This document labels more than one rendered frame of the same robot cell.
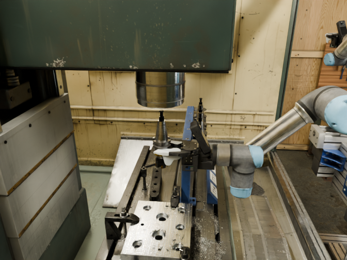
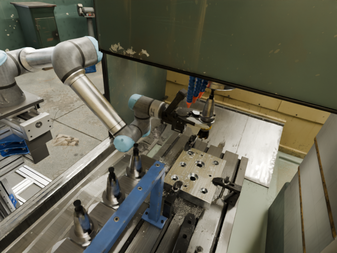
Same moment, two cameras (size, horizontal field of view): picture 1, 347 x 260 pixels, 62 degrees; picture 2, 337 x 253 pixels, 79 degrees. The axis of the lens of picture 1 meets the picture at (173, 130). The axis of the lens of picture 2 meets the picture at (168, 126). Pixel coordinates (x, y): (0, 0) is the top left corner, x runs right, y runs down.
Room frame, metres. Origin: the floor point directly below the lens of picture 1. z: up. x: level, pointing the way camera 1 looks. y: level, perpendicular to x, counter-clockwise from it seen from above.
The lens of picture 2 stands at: (1.57, 0.10, 1.72)
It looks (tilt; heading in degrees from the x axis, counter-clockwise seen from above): 35 degrees down; 197
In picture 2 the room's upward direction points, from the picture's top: 6 degrees clockwise
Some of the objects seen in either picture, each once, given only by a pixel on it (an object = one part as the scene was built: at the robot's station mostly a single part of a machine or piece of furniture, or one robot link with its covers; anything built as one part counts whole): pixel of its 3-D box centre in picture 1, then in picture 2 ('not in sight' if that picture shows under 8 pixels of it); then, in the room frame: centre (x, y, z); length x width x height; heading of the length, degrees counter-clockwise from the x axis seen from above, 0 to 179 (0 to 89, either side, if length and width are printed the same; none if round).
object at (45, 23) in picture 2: not in sight; (42, 36); (-1.73, -3.85, 0.59); 0.57 x 0.52 x 1.17; 174
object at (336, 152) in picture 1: (332, 160); not in sight; (1.38, -0.87, 0.98); 0.09 x 0.09 x 0.09; 84
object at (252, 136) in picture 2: not in sight; (216, 139); (0.24, 0.10, 0.75); 0.89 x 0.67 x 0.26; 85
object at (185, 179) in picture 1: (186, 175); (156, 197); (1.12, -0.06, 1.05); 0.10 x 0.05 x 0.30; 85
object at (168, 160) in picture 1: (167, 157); (201, 120); (0.86, 0.02, 1.28); 0.09 x 0.03 x 0.06; 98
